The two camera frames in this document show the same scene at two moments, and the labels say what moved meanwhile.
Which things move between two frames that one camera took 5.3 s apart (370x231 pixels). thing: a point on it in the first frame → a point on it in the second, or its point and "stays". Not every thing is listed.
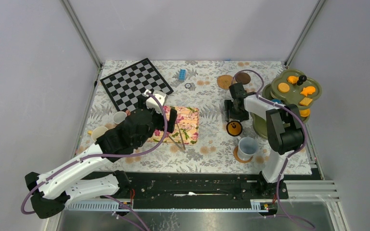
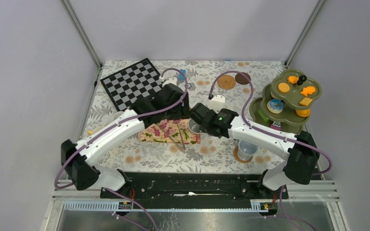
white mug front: (247, 147) stays
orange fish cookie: (309, 90) stays
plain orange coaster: (235, 153) stays
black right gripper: (229, 115) → (202, 127)
